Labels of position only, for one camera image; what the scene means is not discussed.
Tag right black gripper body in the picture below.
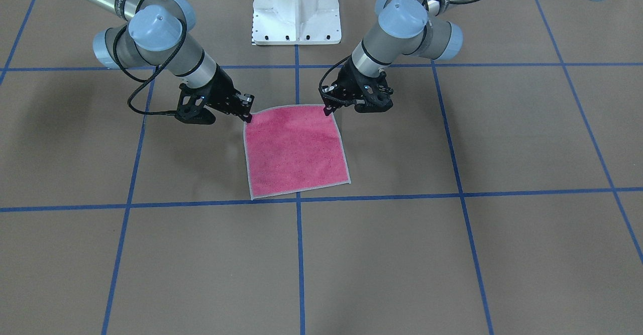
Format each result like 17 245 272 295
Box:
205 67 255 116

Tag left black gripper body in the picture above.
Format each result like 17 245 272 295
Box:
318 62 386 110

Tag pink towel grey trim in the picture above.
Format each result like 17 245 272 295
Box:
243 104 351 200

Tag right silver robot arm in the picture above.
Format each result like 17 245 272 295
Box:
87 0 254 125

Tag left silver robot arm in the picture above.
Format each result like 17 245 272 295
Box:
318 0 603 116

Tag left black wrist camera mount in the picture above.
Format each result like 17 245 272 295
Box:
355 78 393 113

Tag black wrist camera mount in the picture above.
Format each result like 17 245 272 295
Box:
355 78 393 113
174 83 216 125

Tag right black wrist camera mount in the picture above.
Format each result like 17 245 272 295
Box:
174 83 216 125

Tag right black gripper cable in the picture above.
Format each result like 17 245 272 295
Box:
113 4 188 118

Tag white pedestal column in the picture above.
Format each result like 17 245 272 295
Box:
251 0 342 45

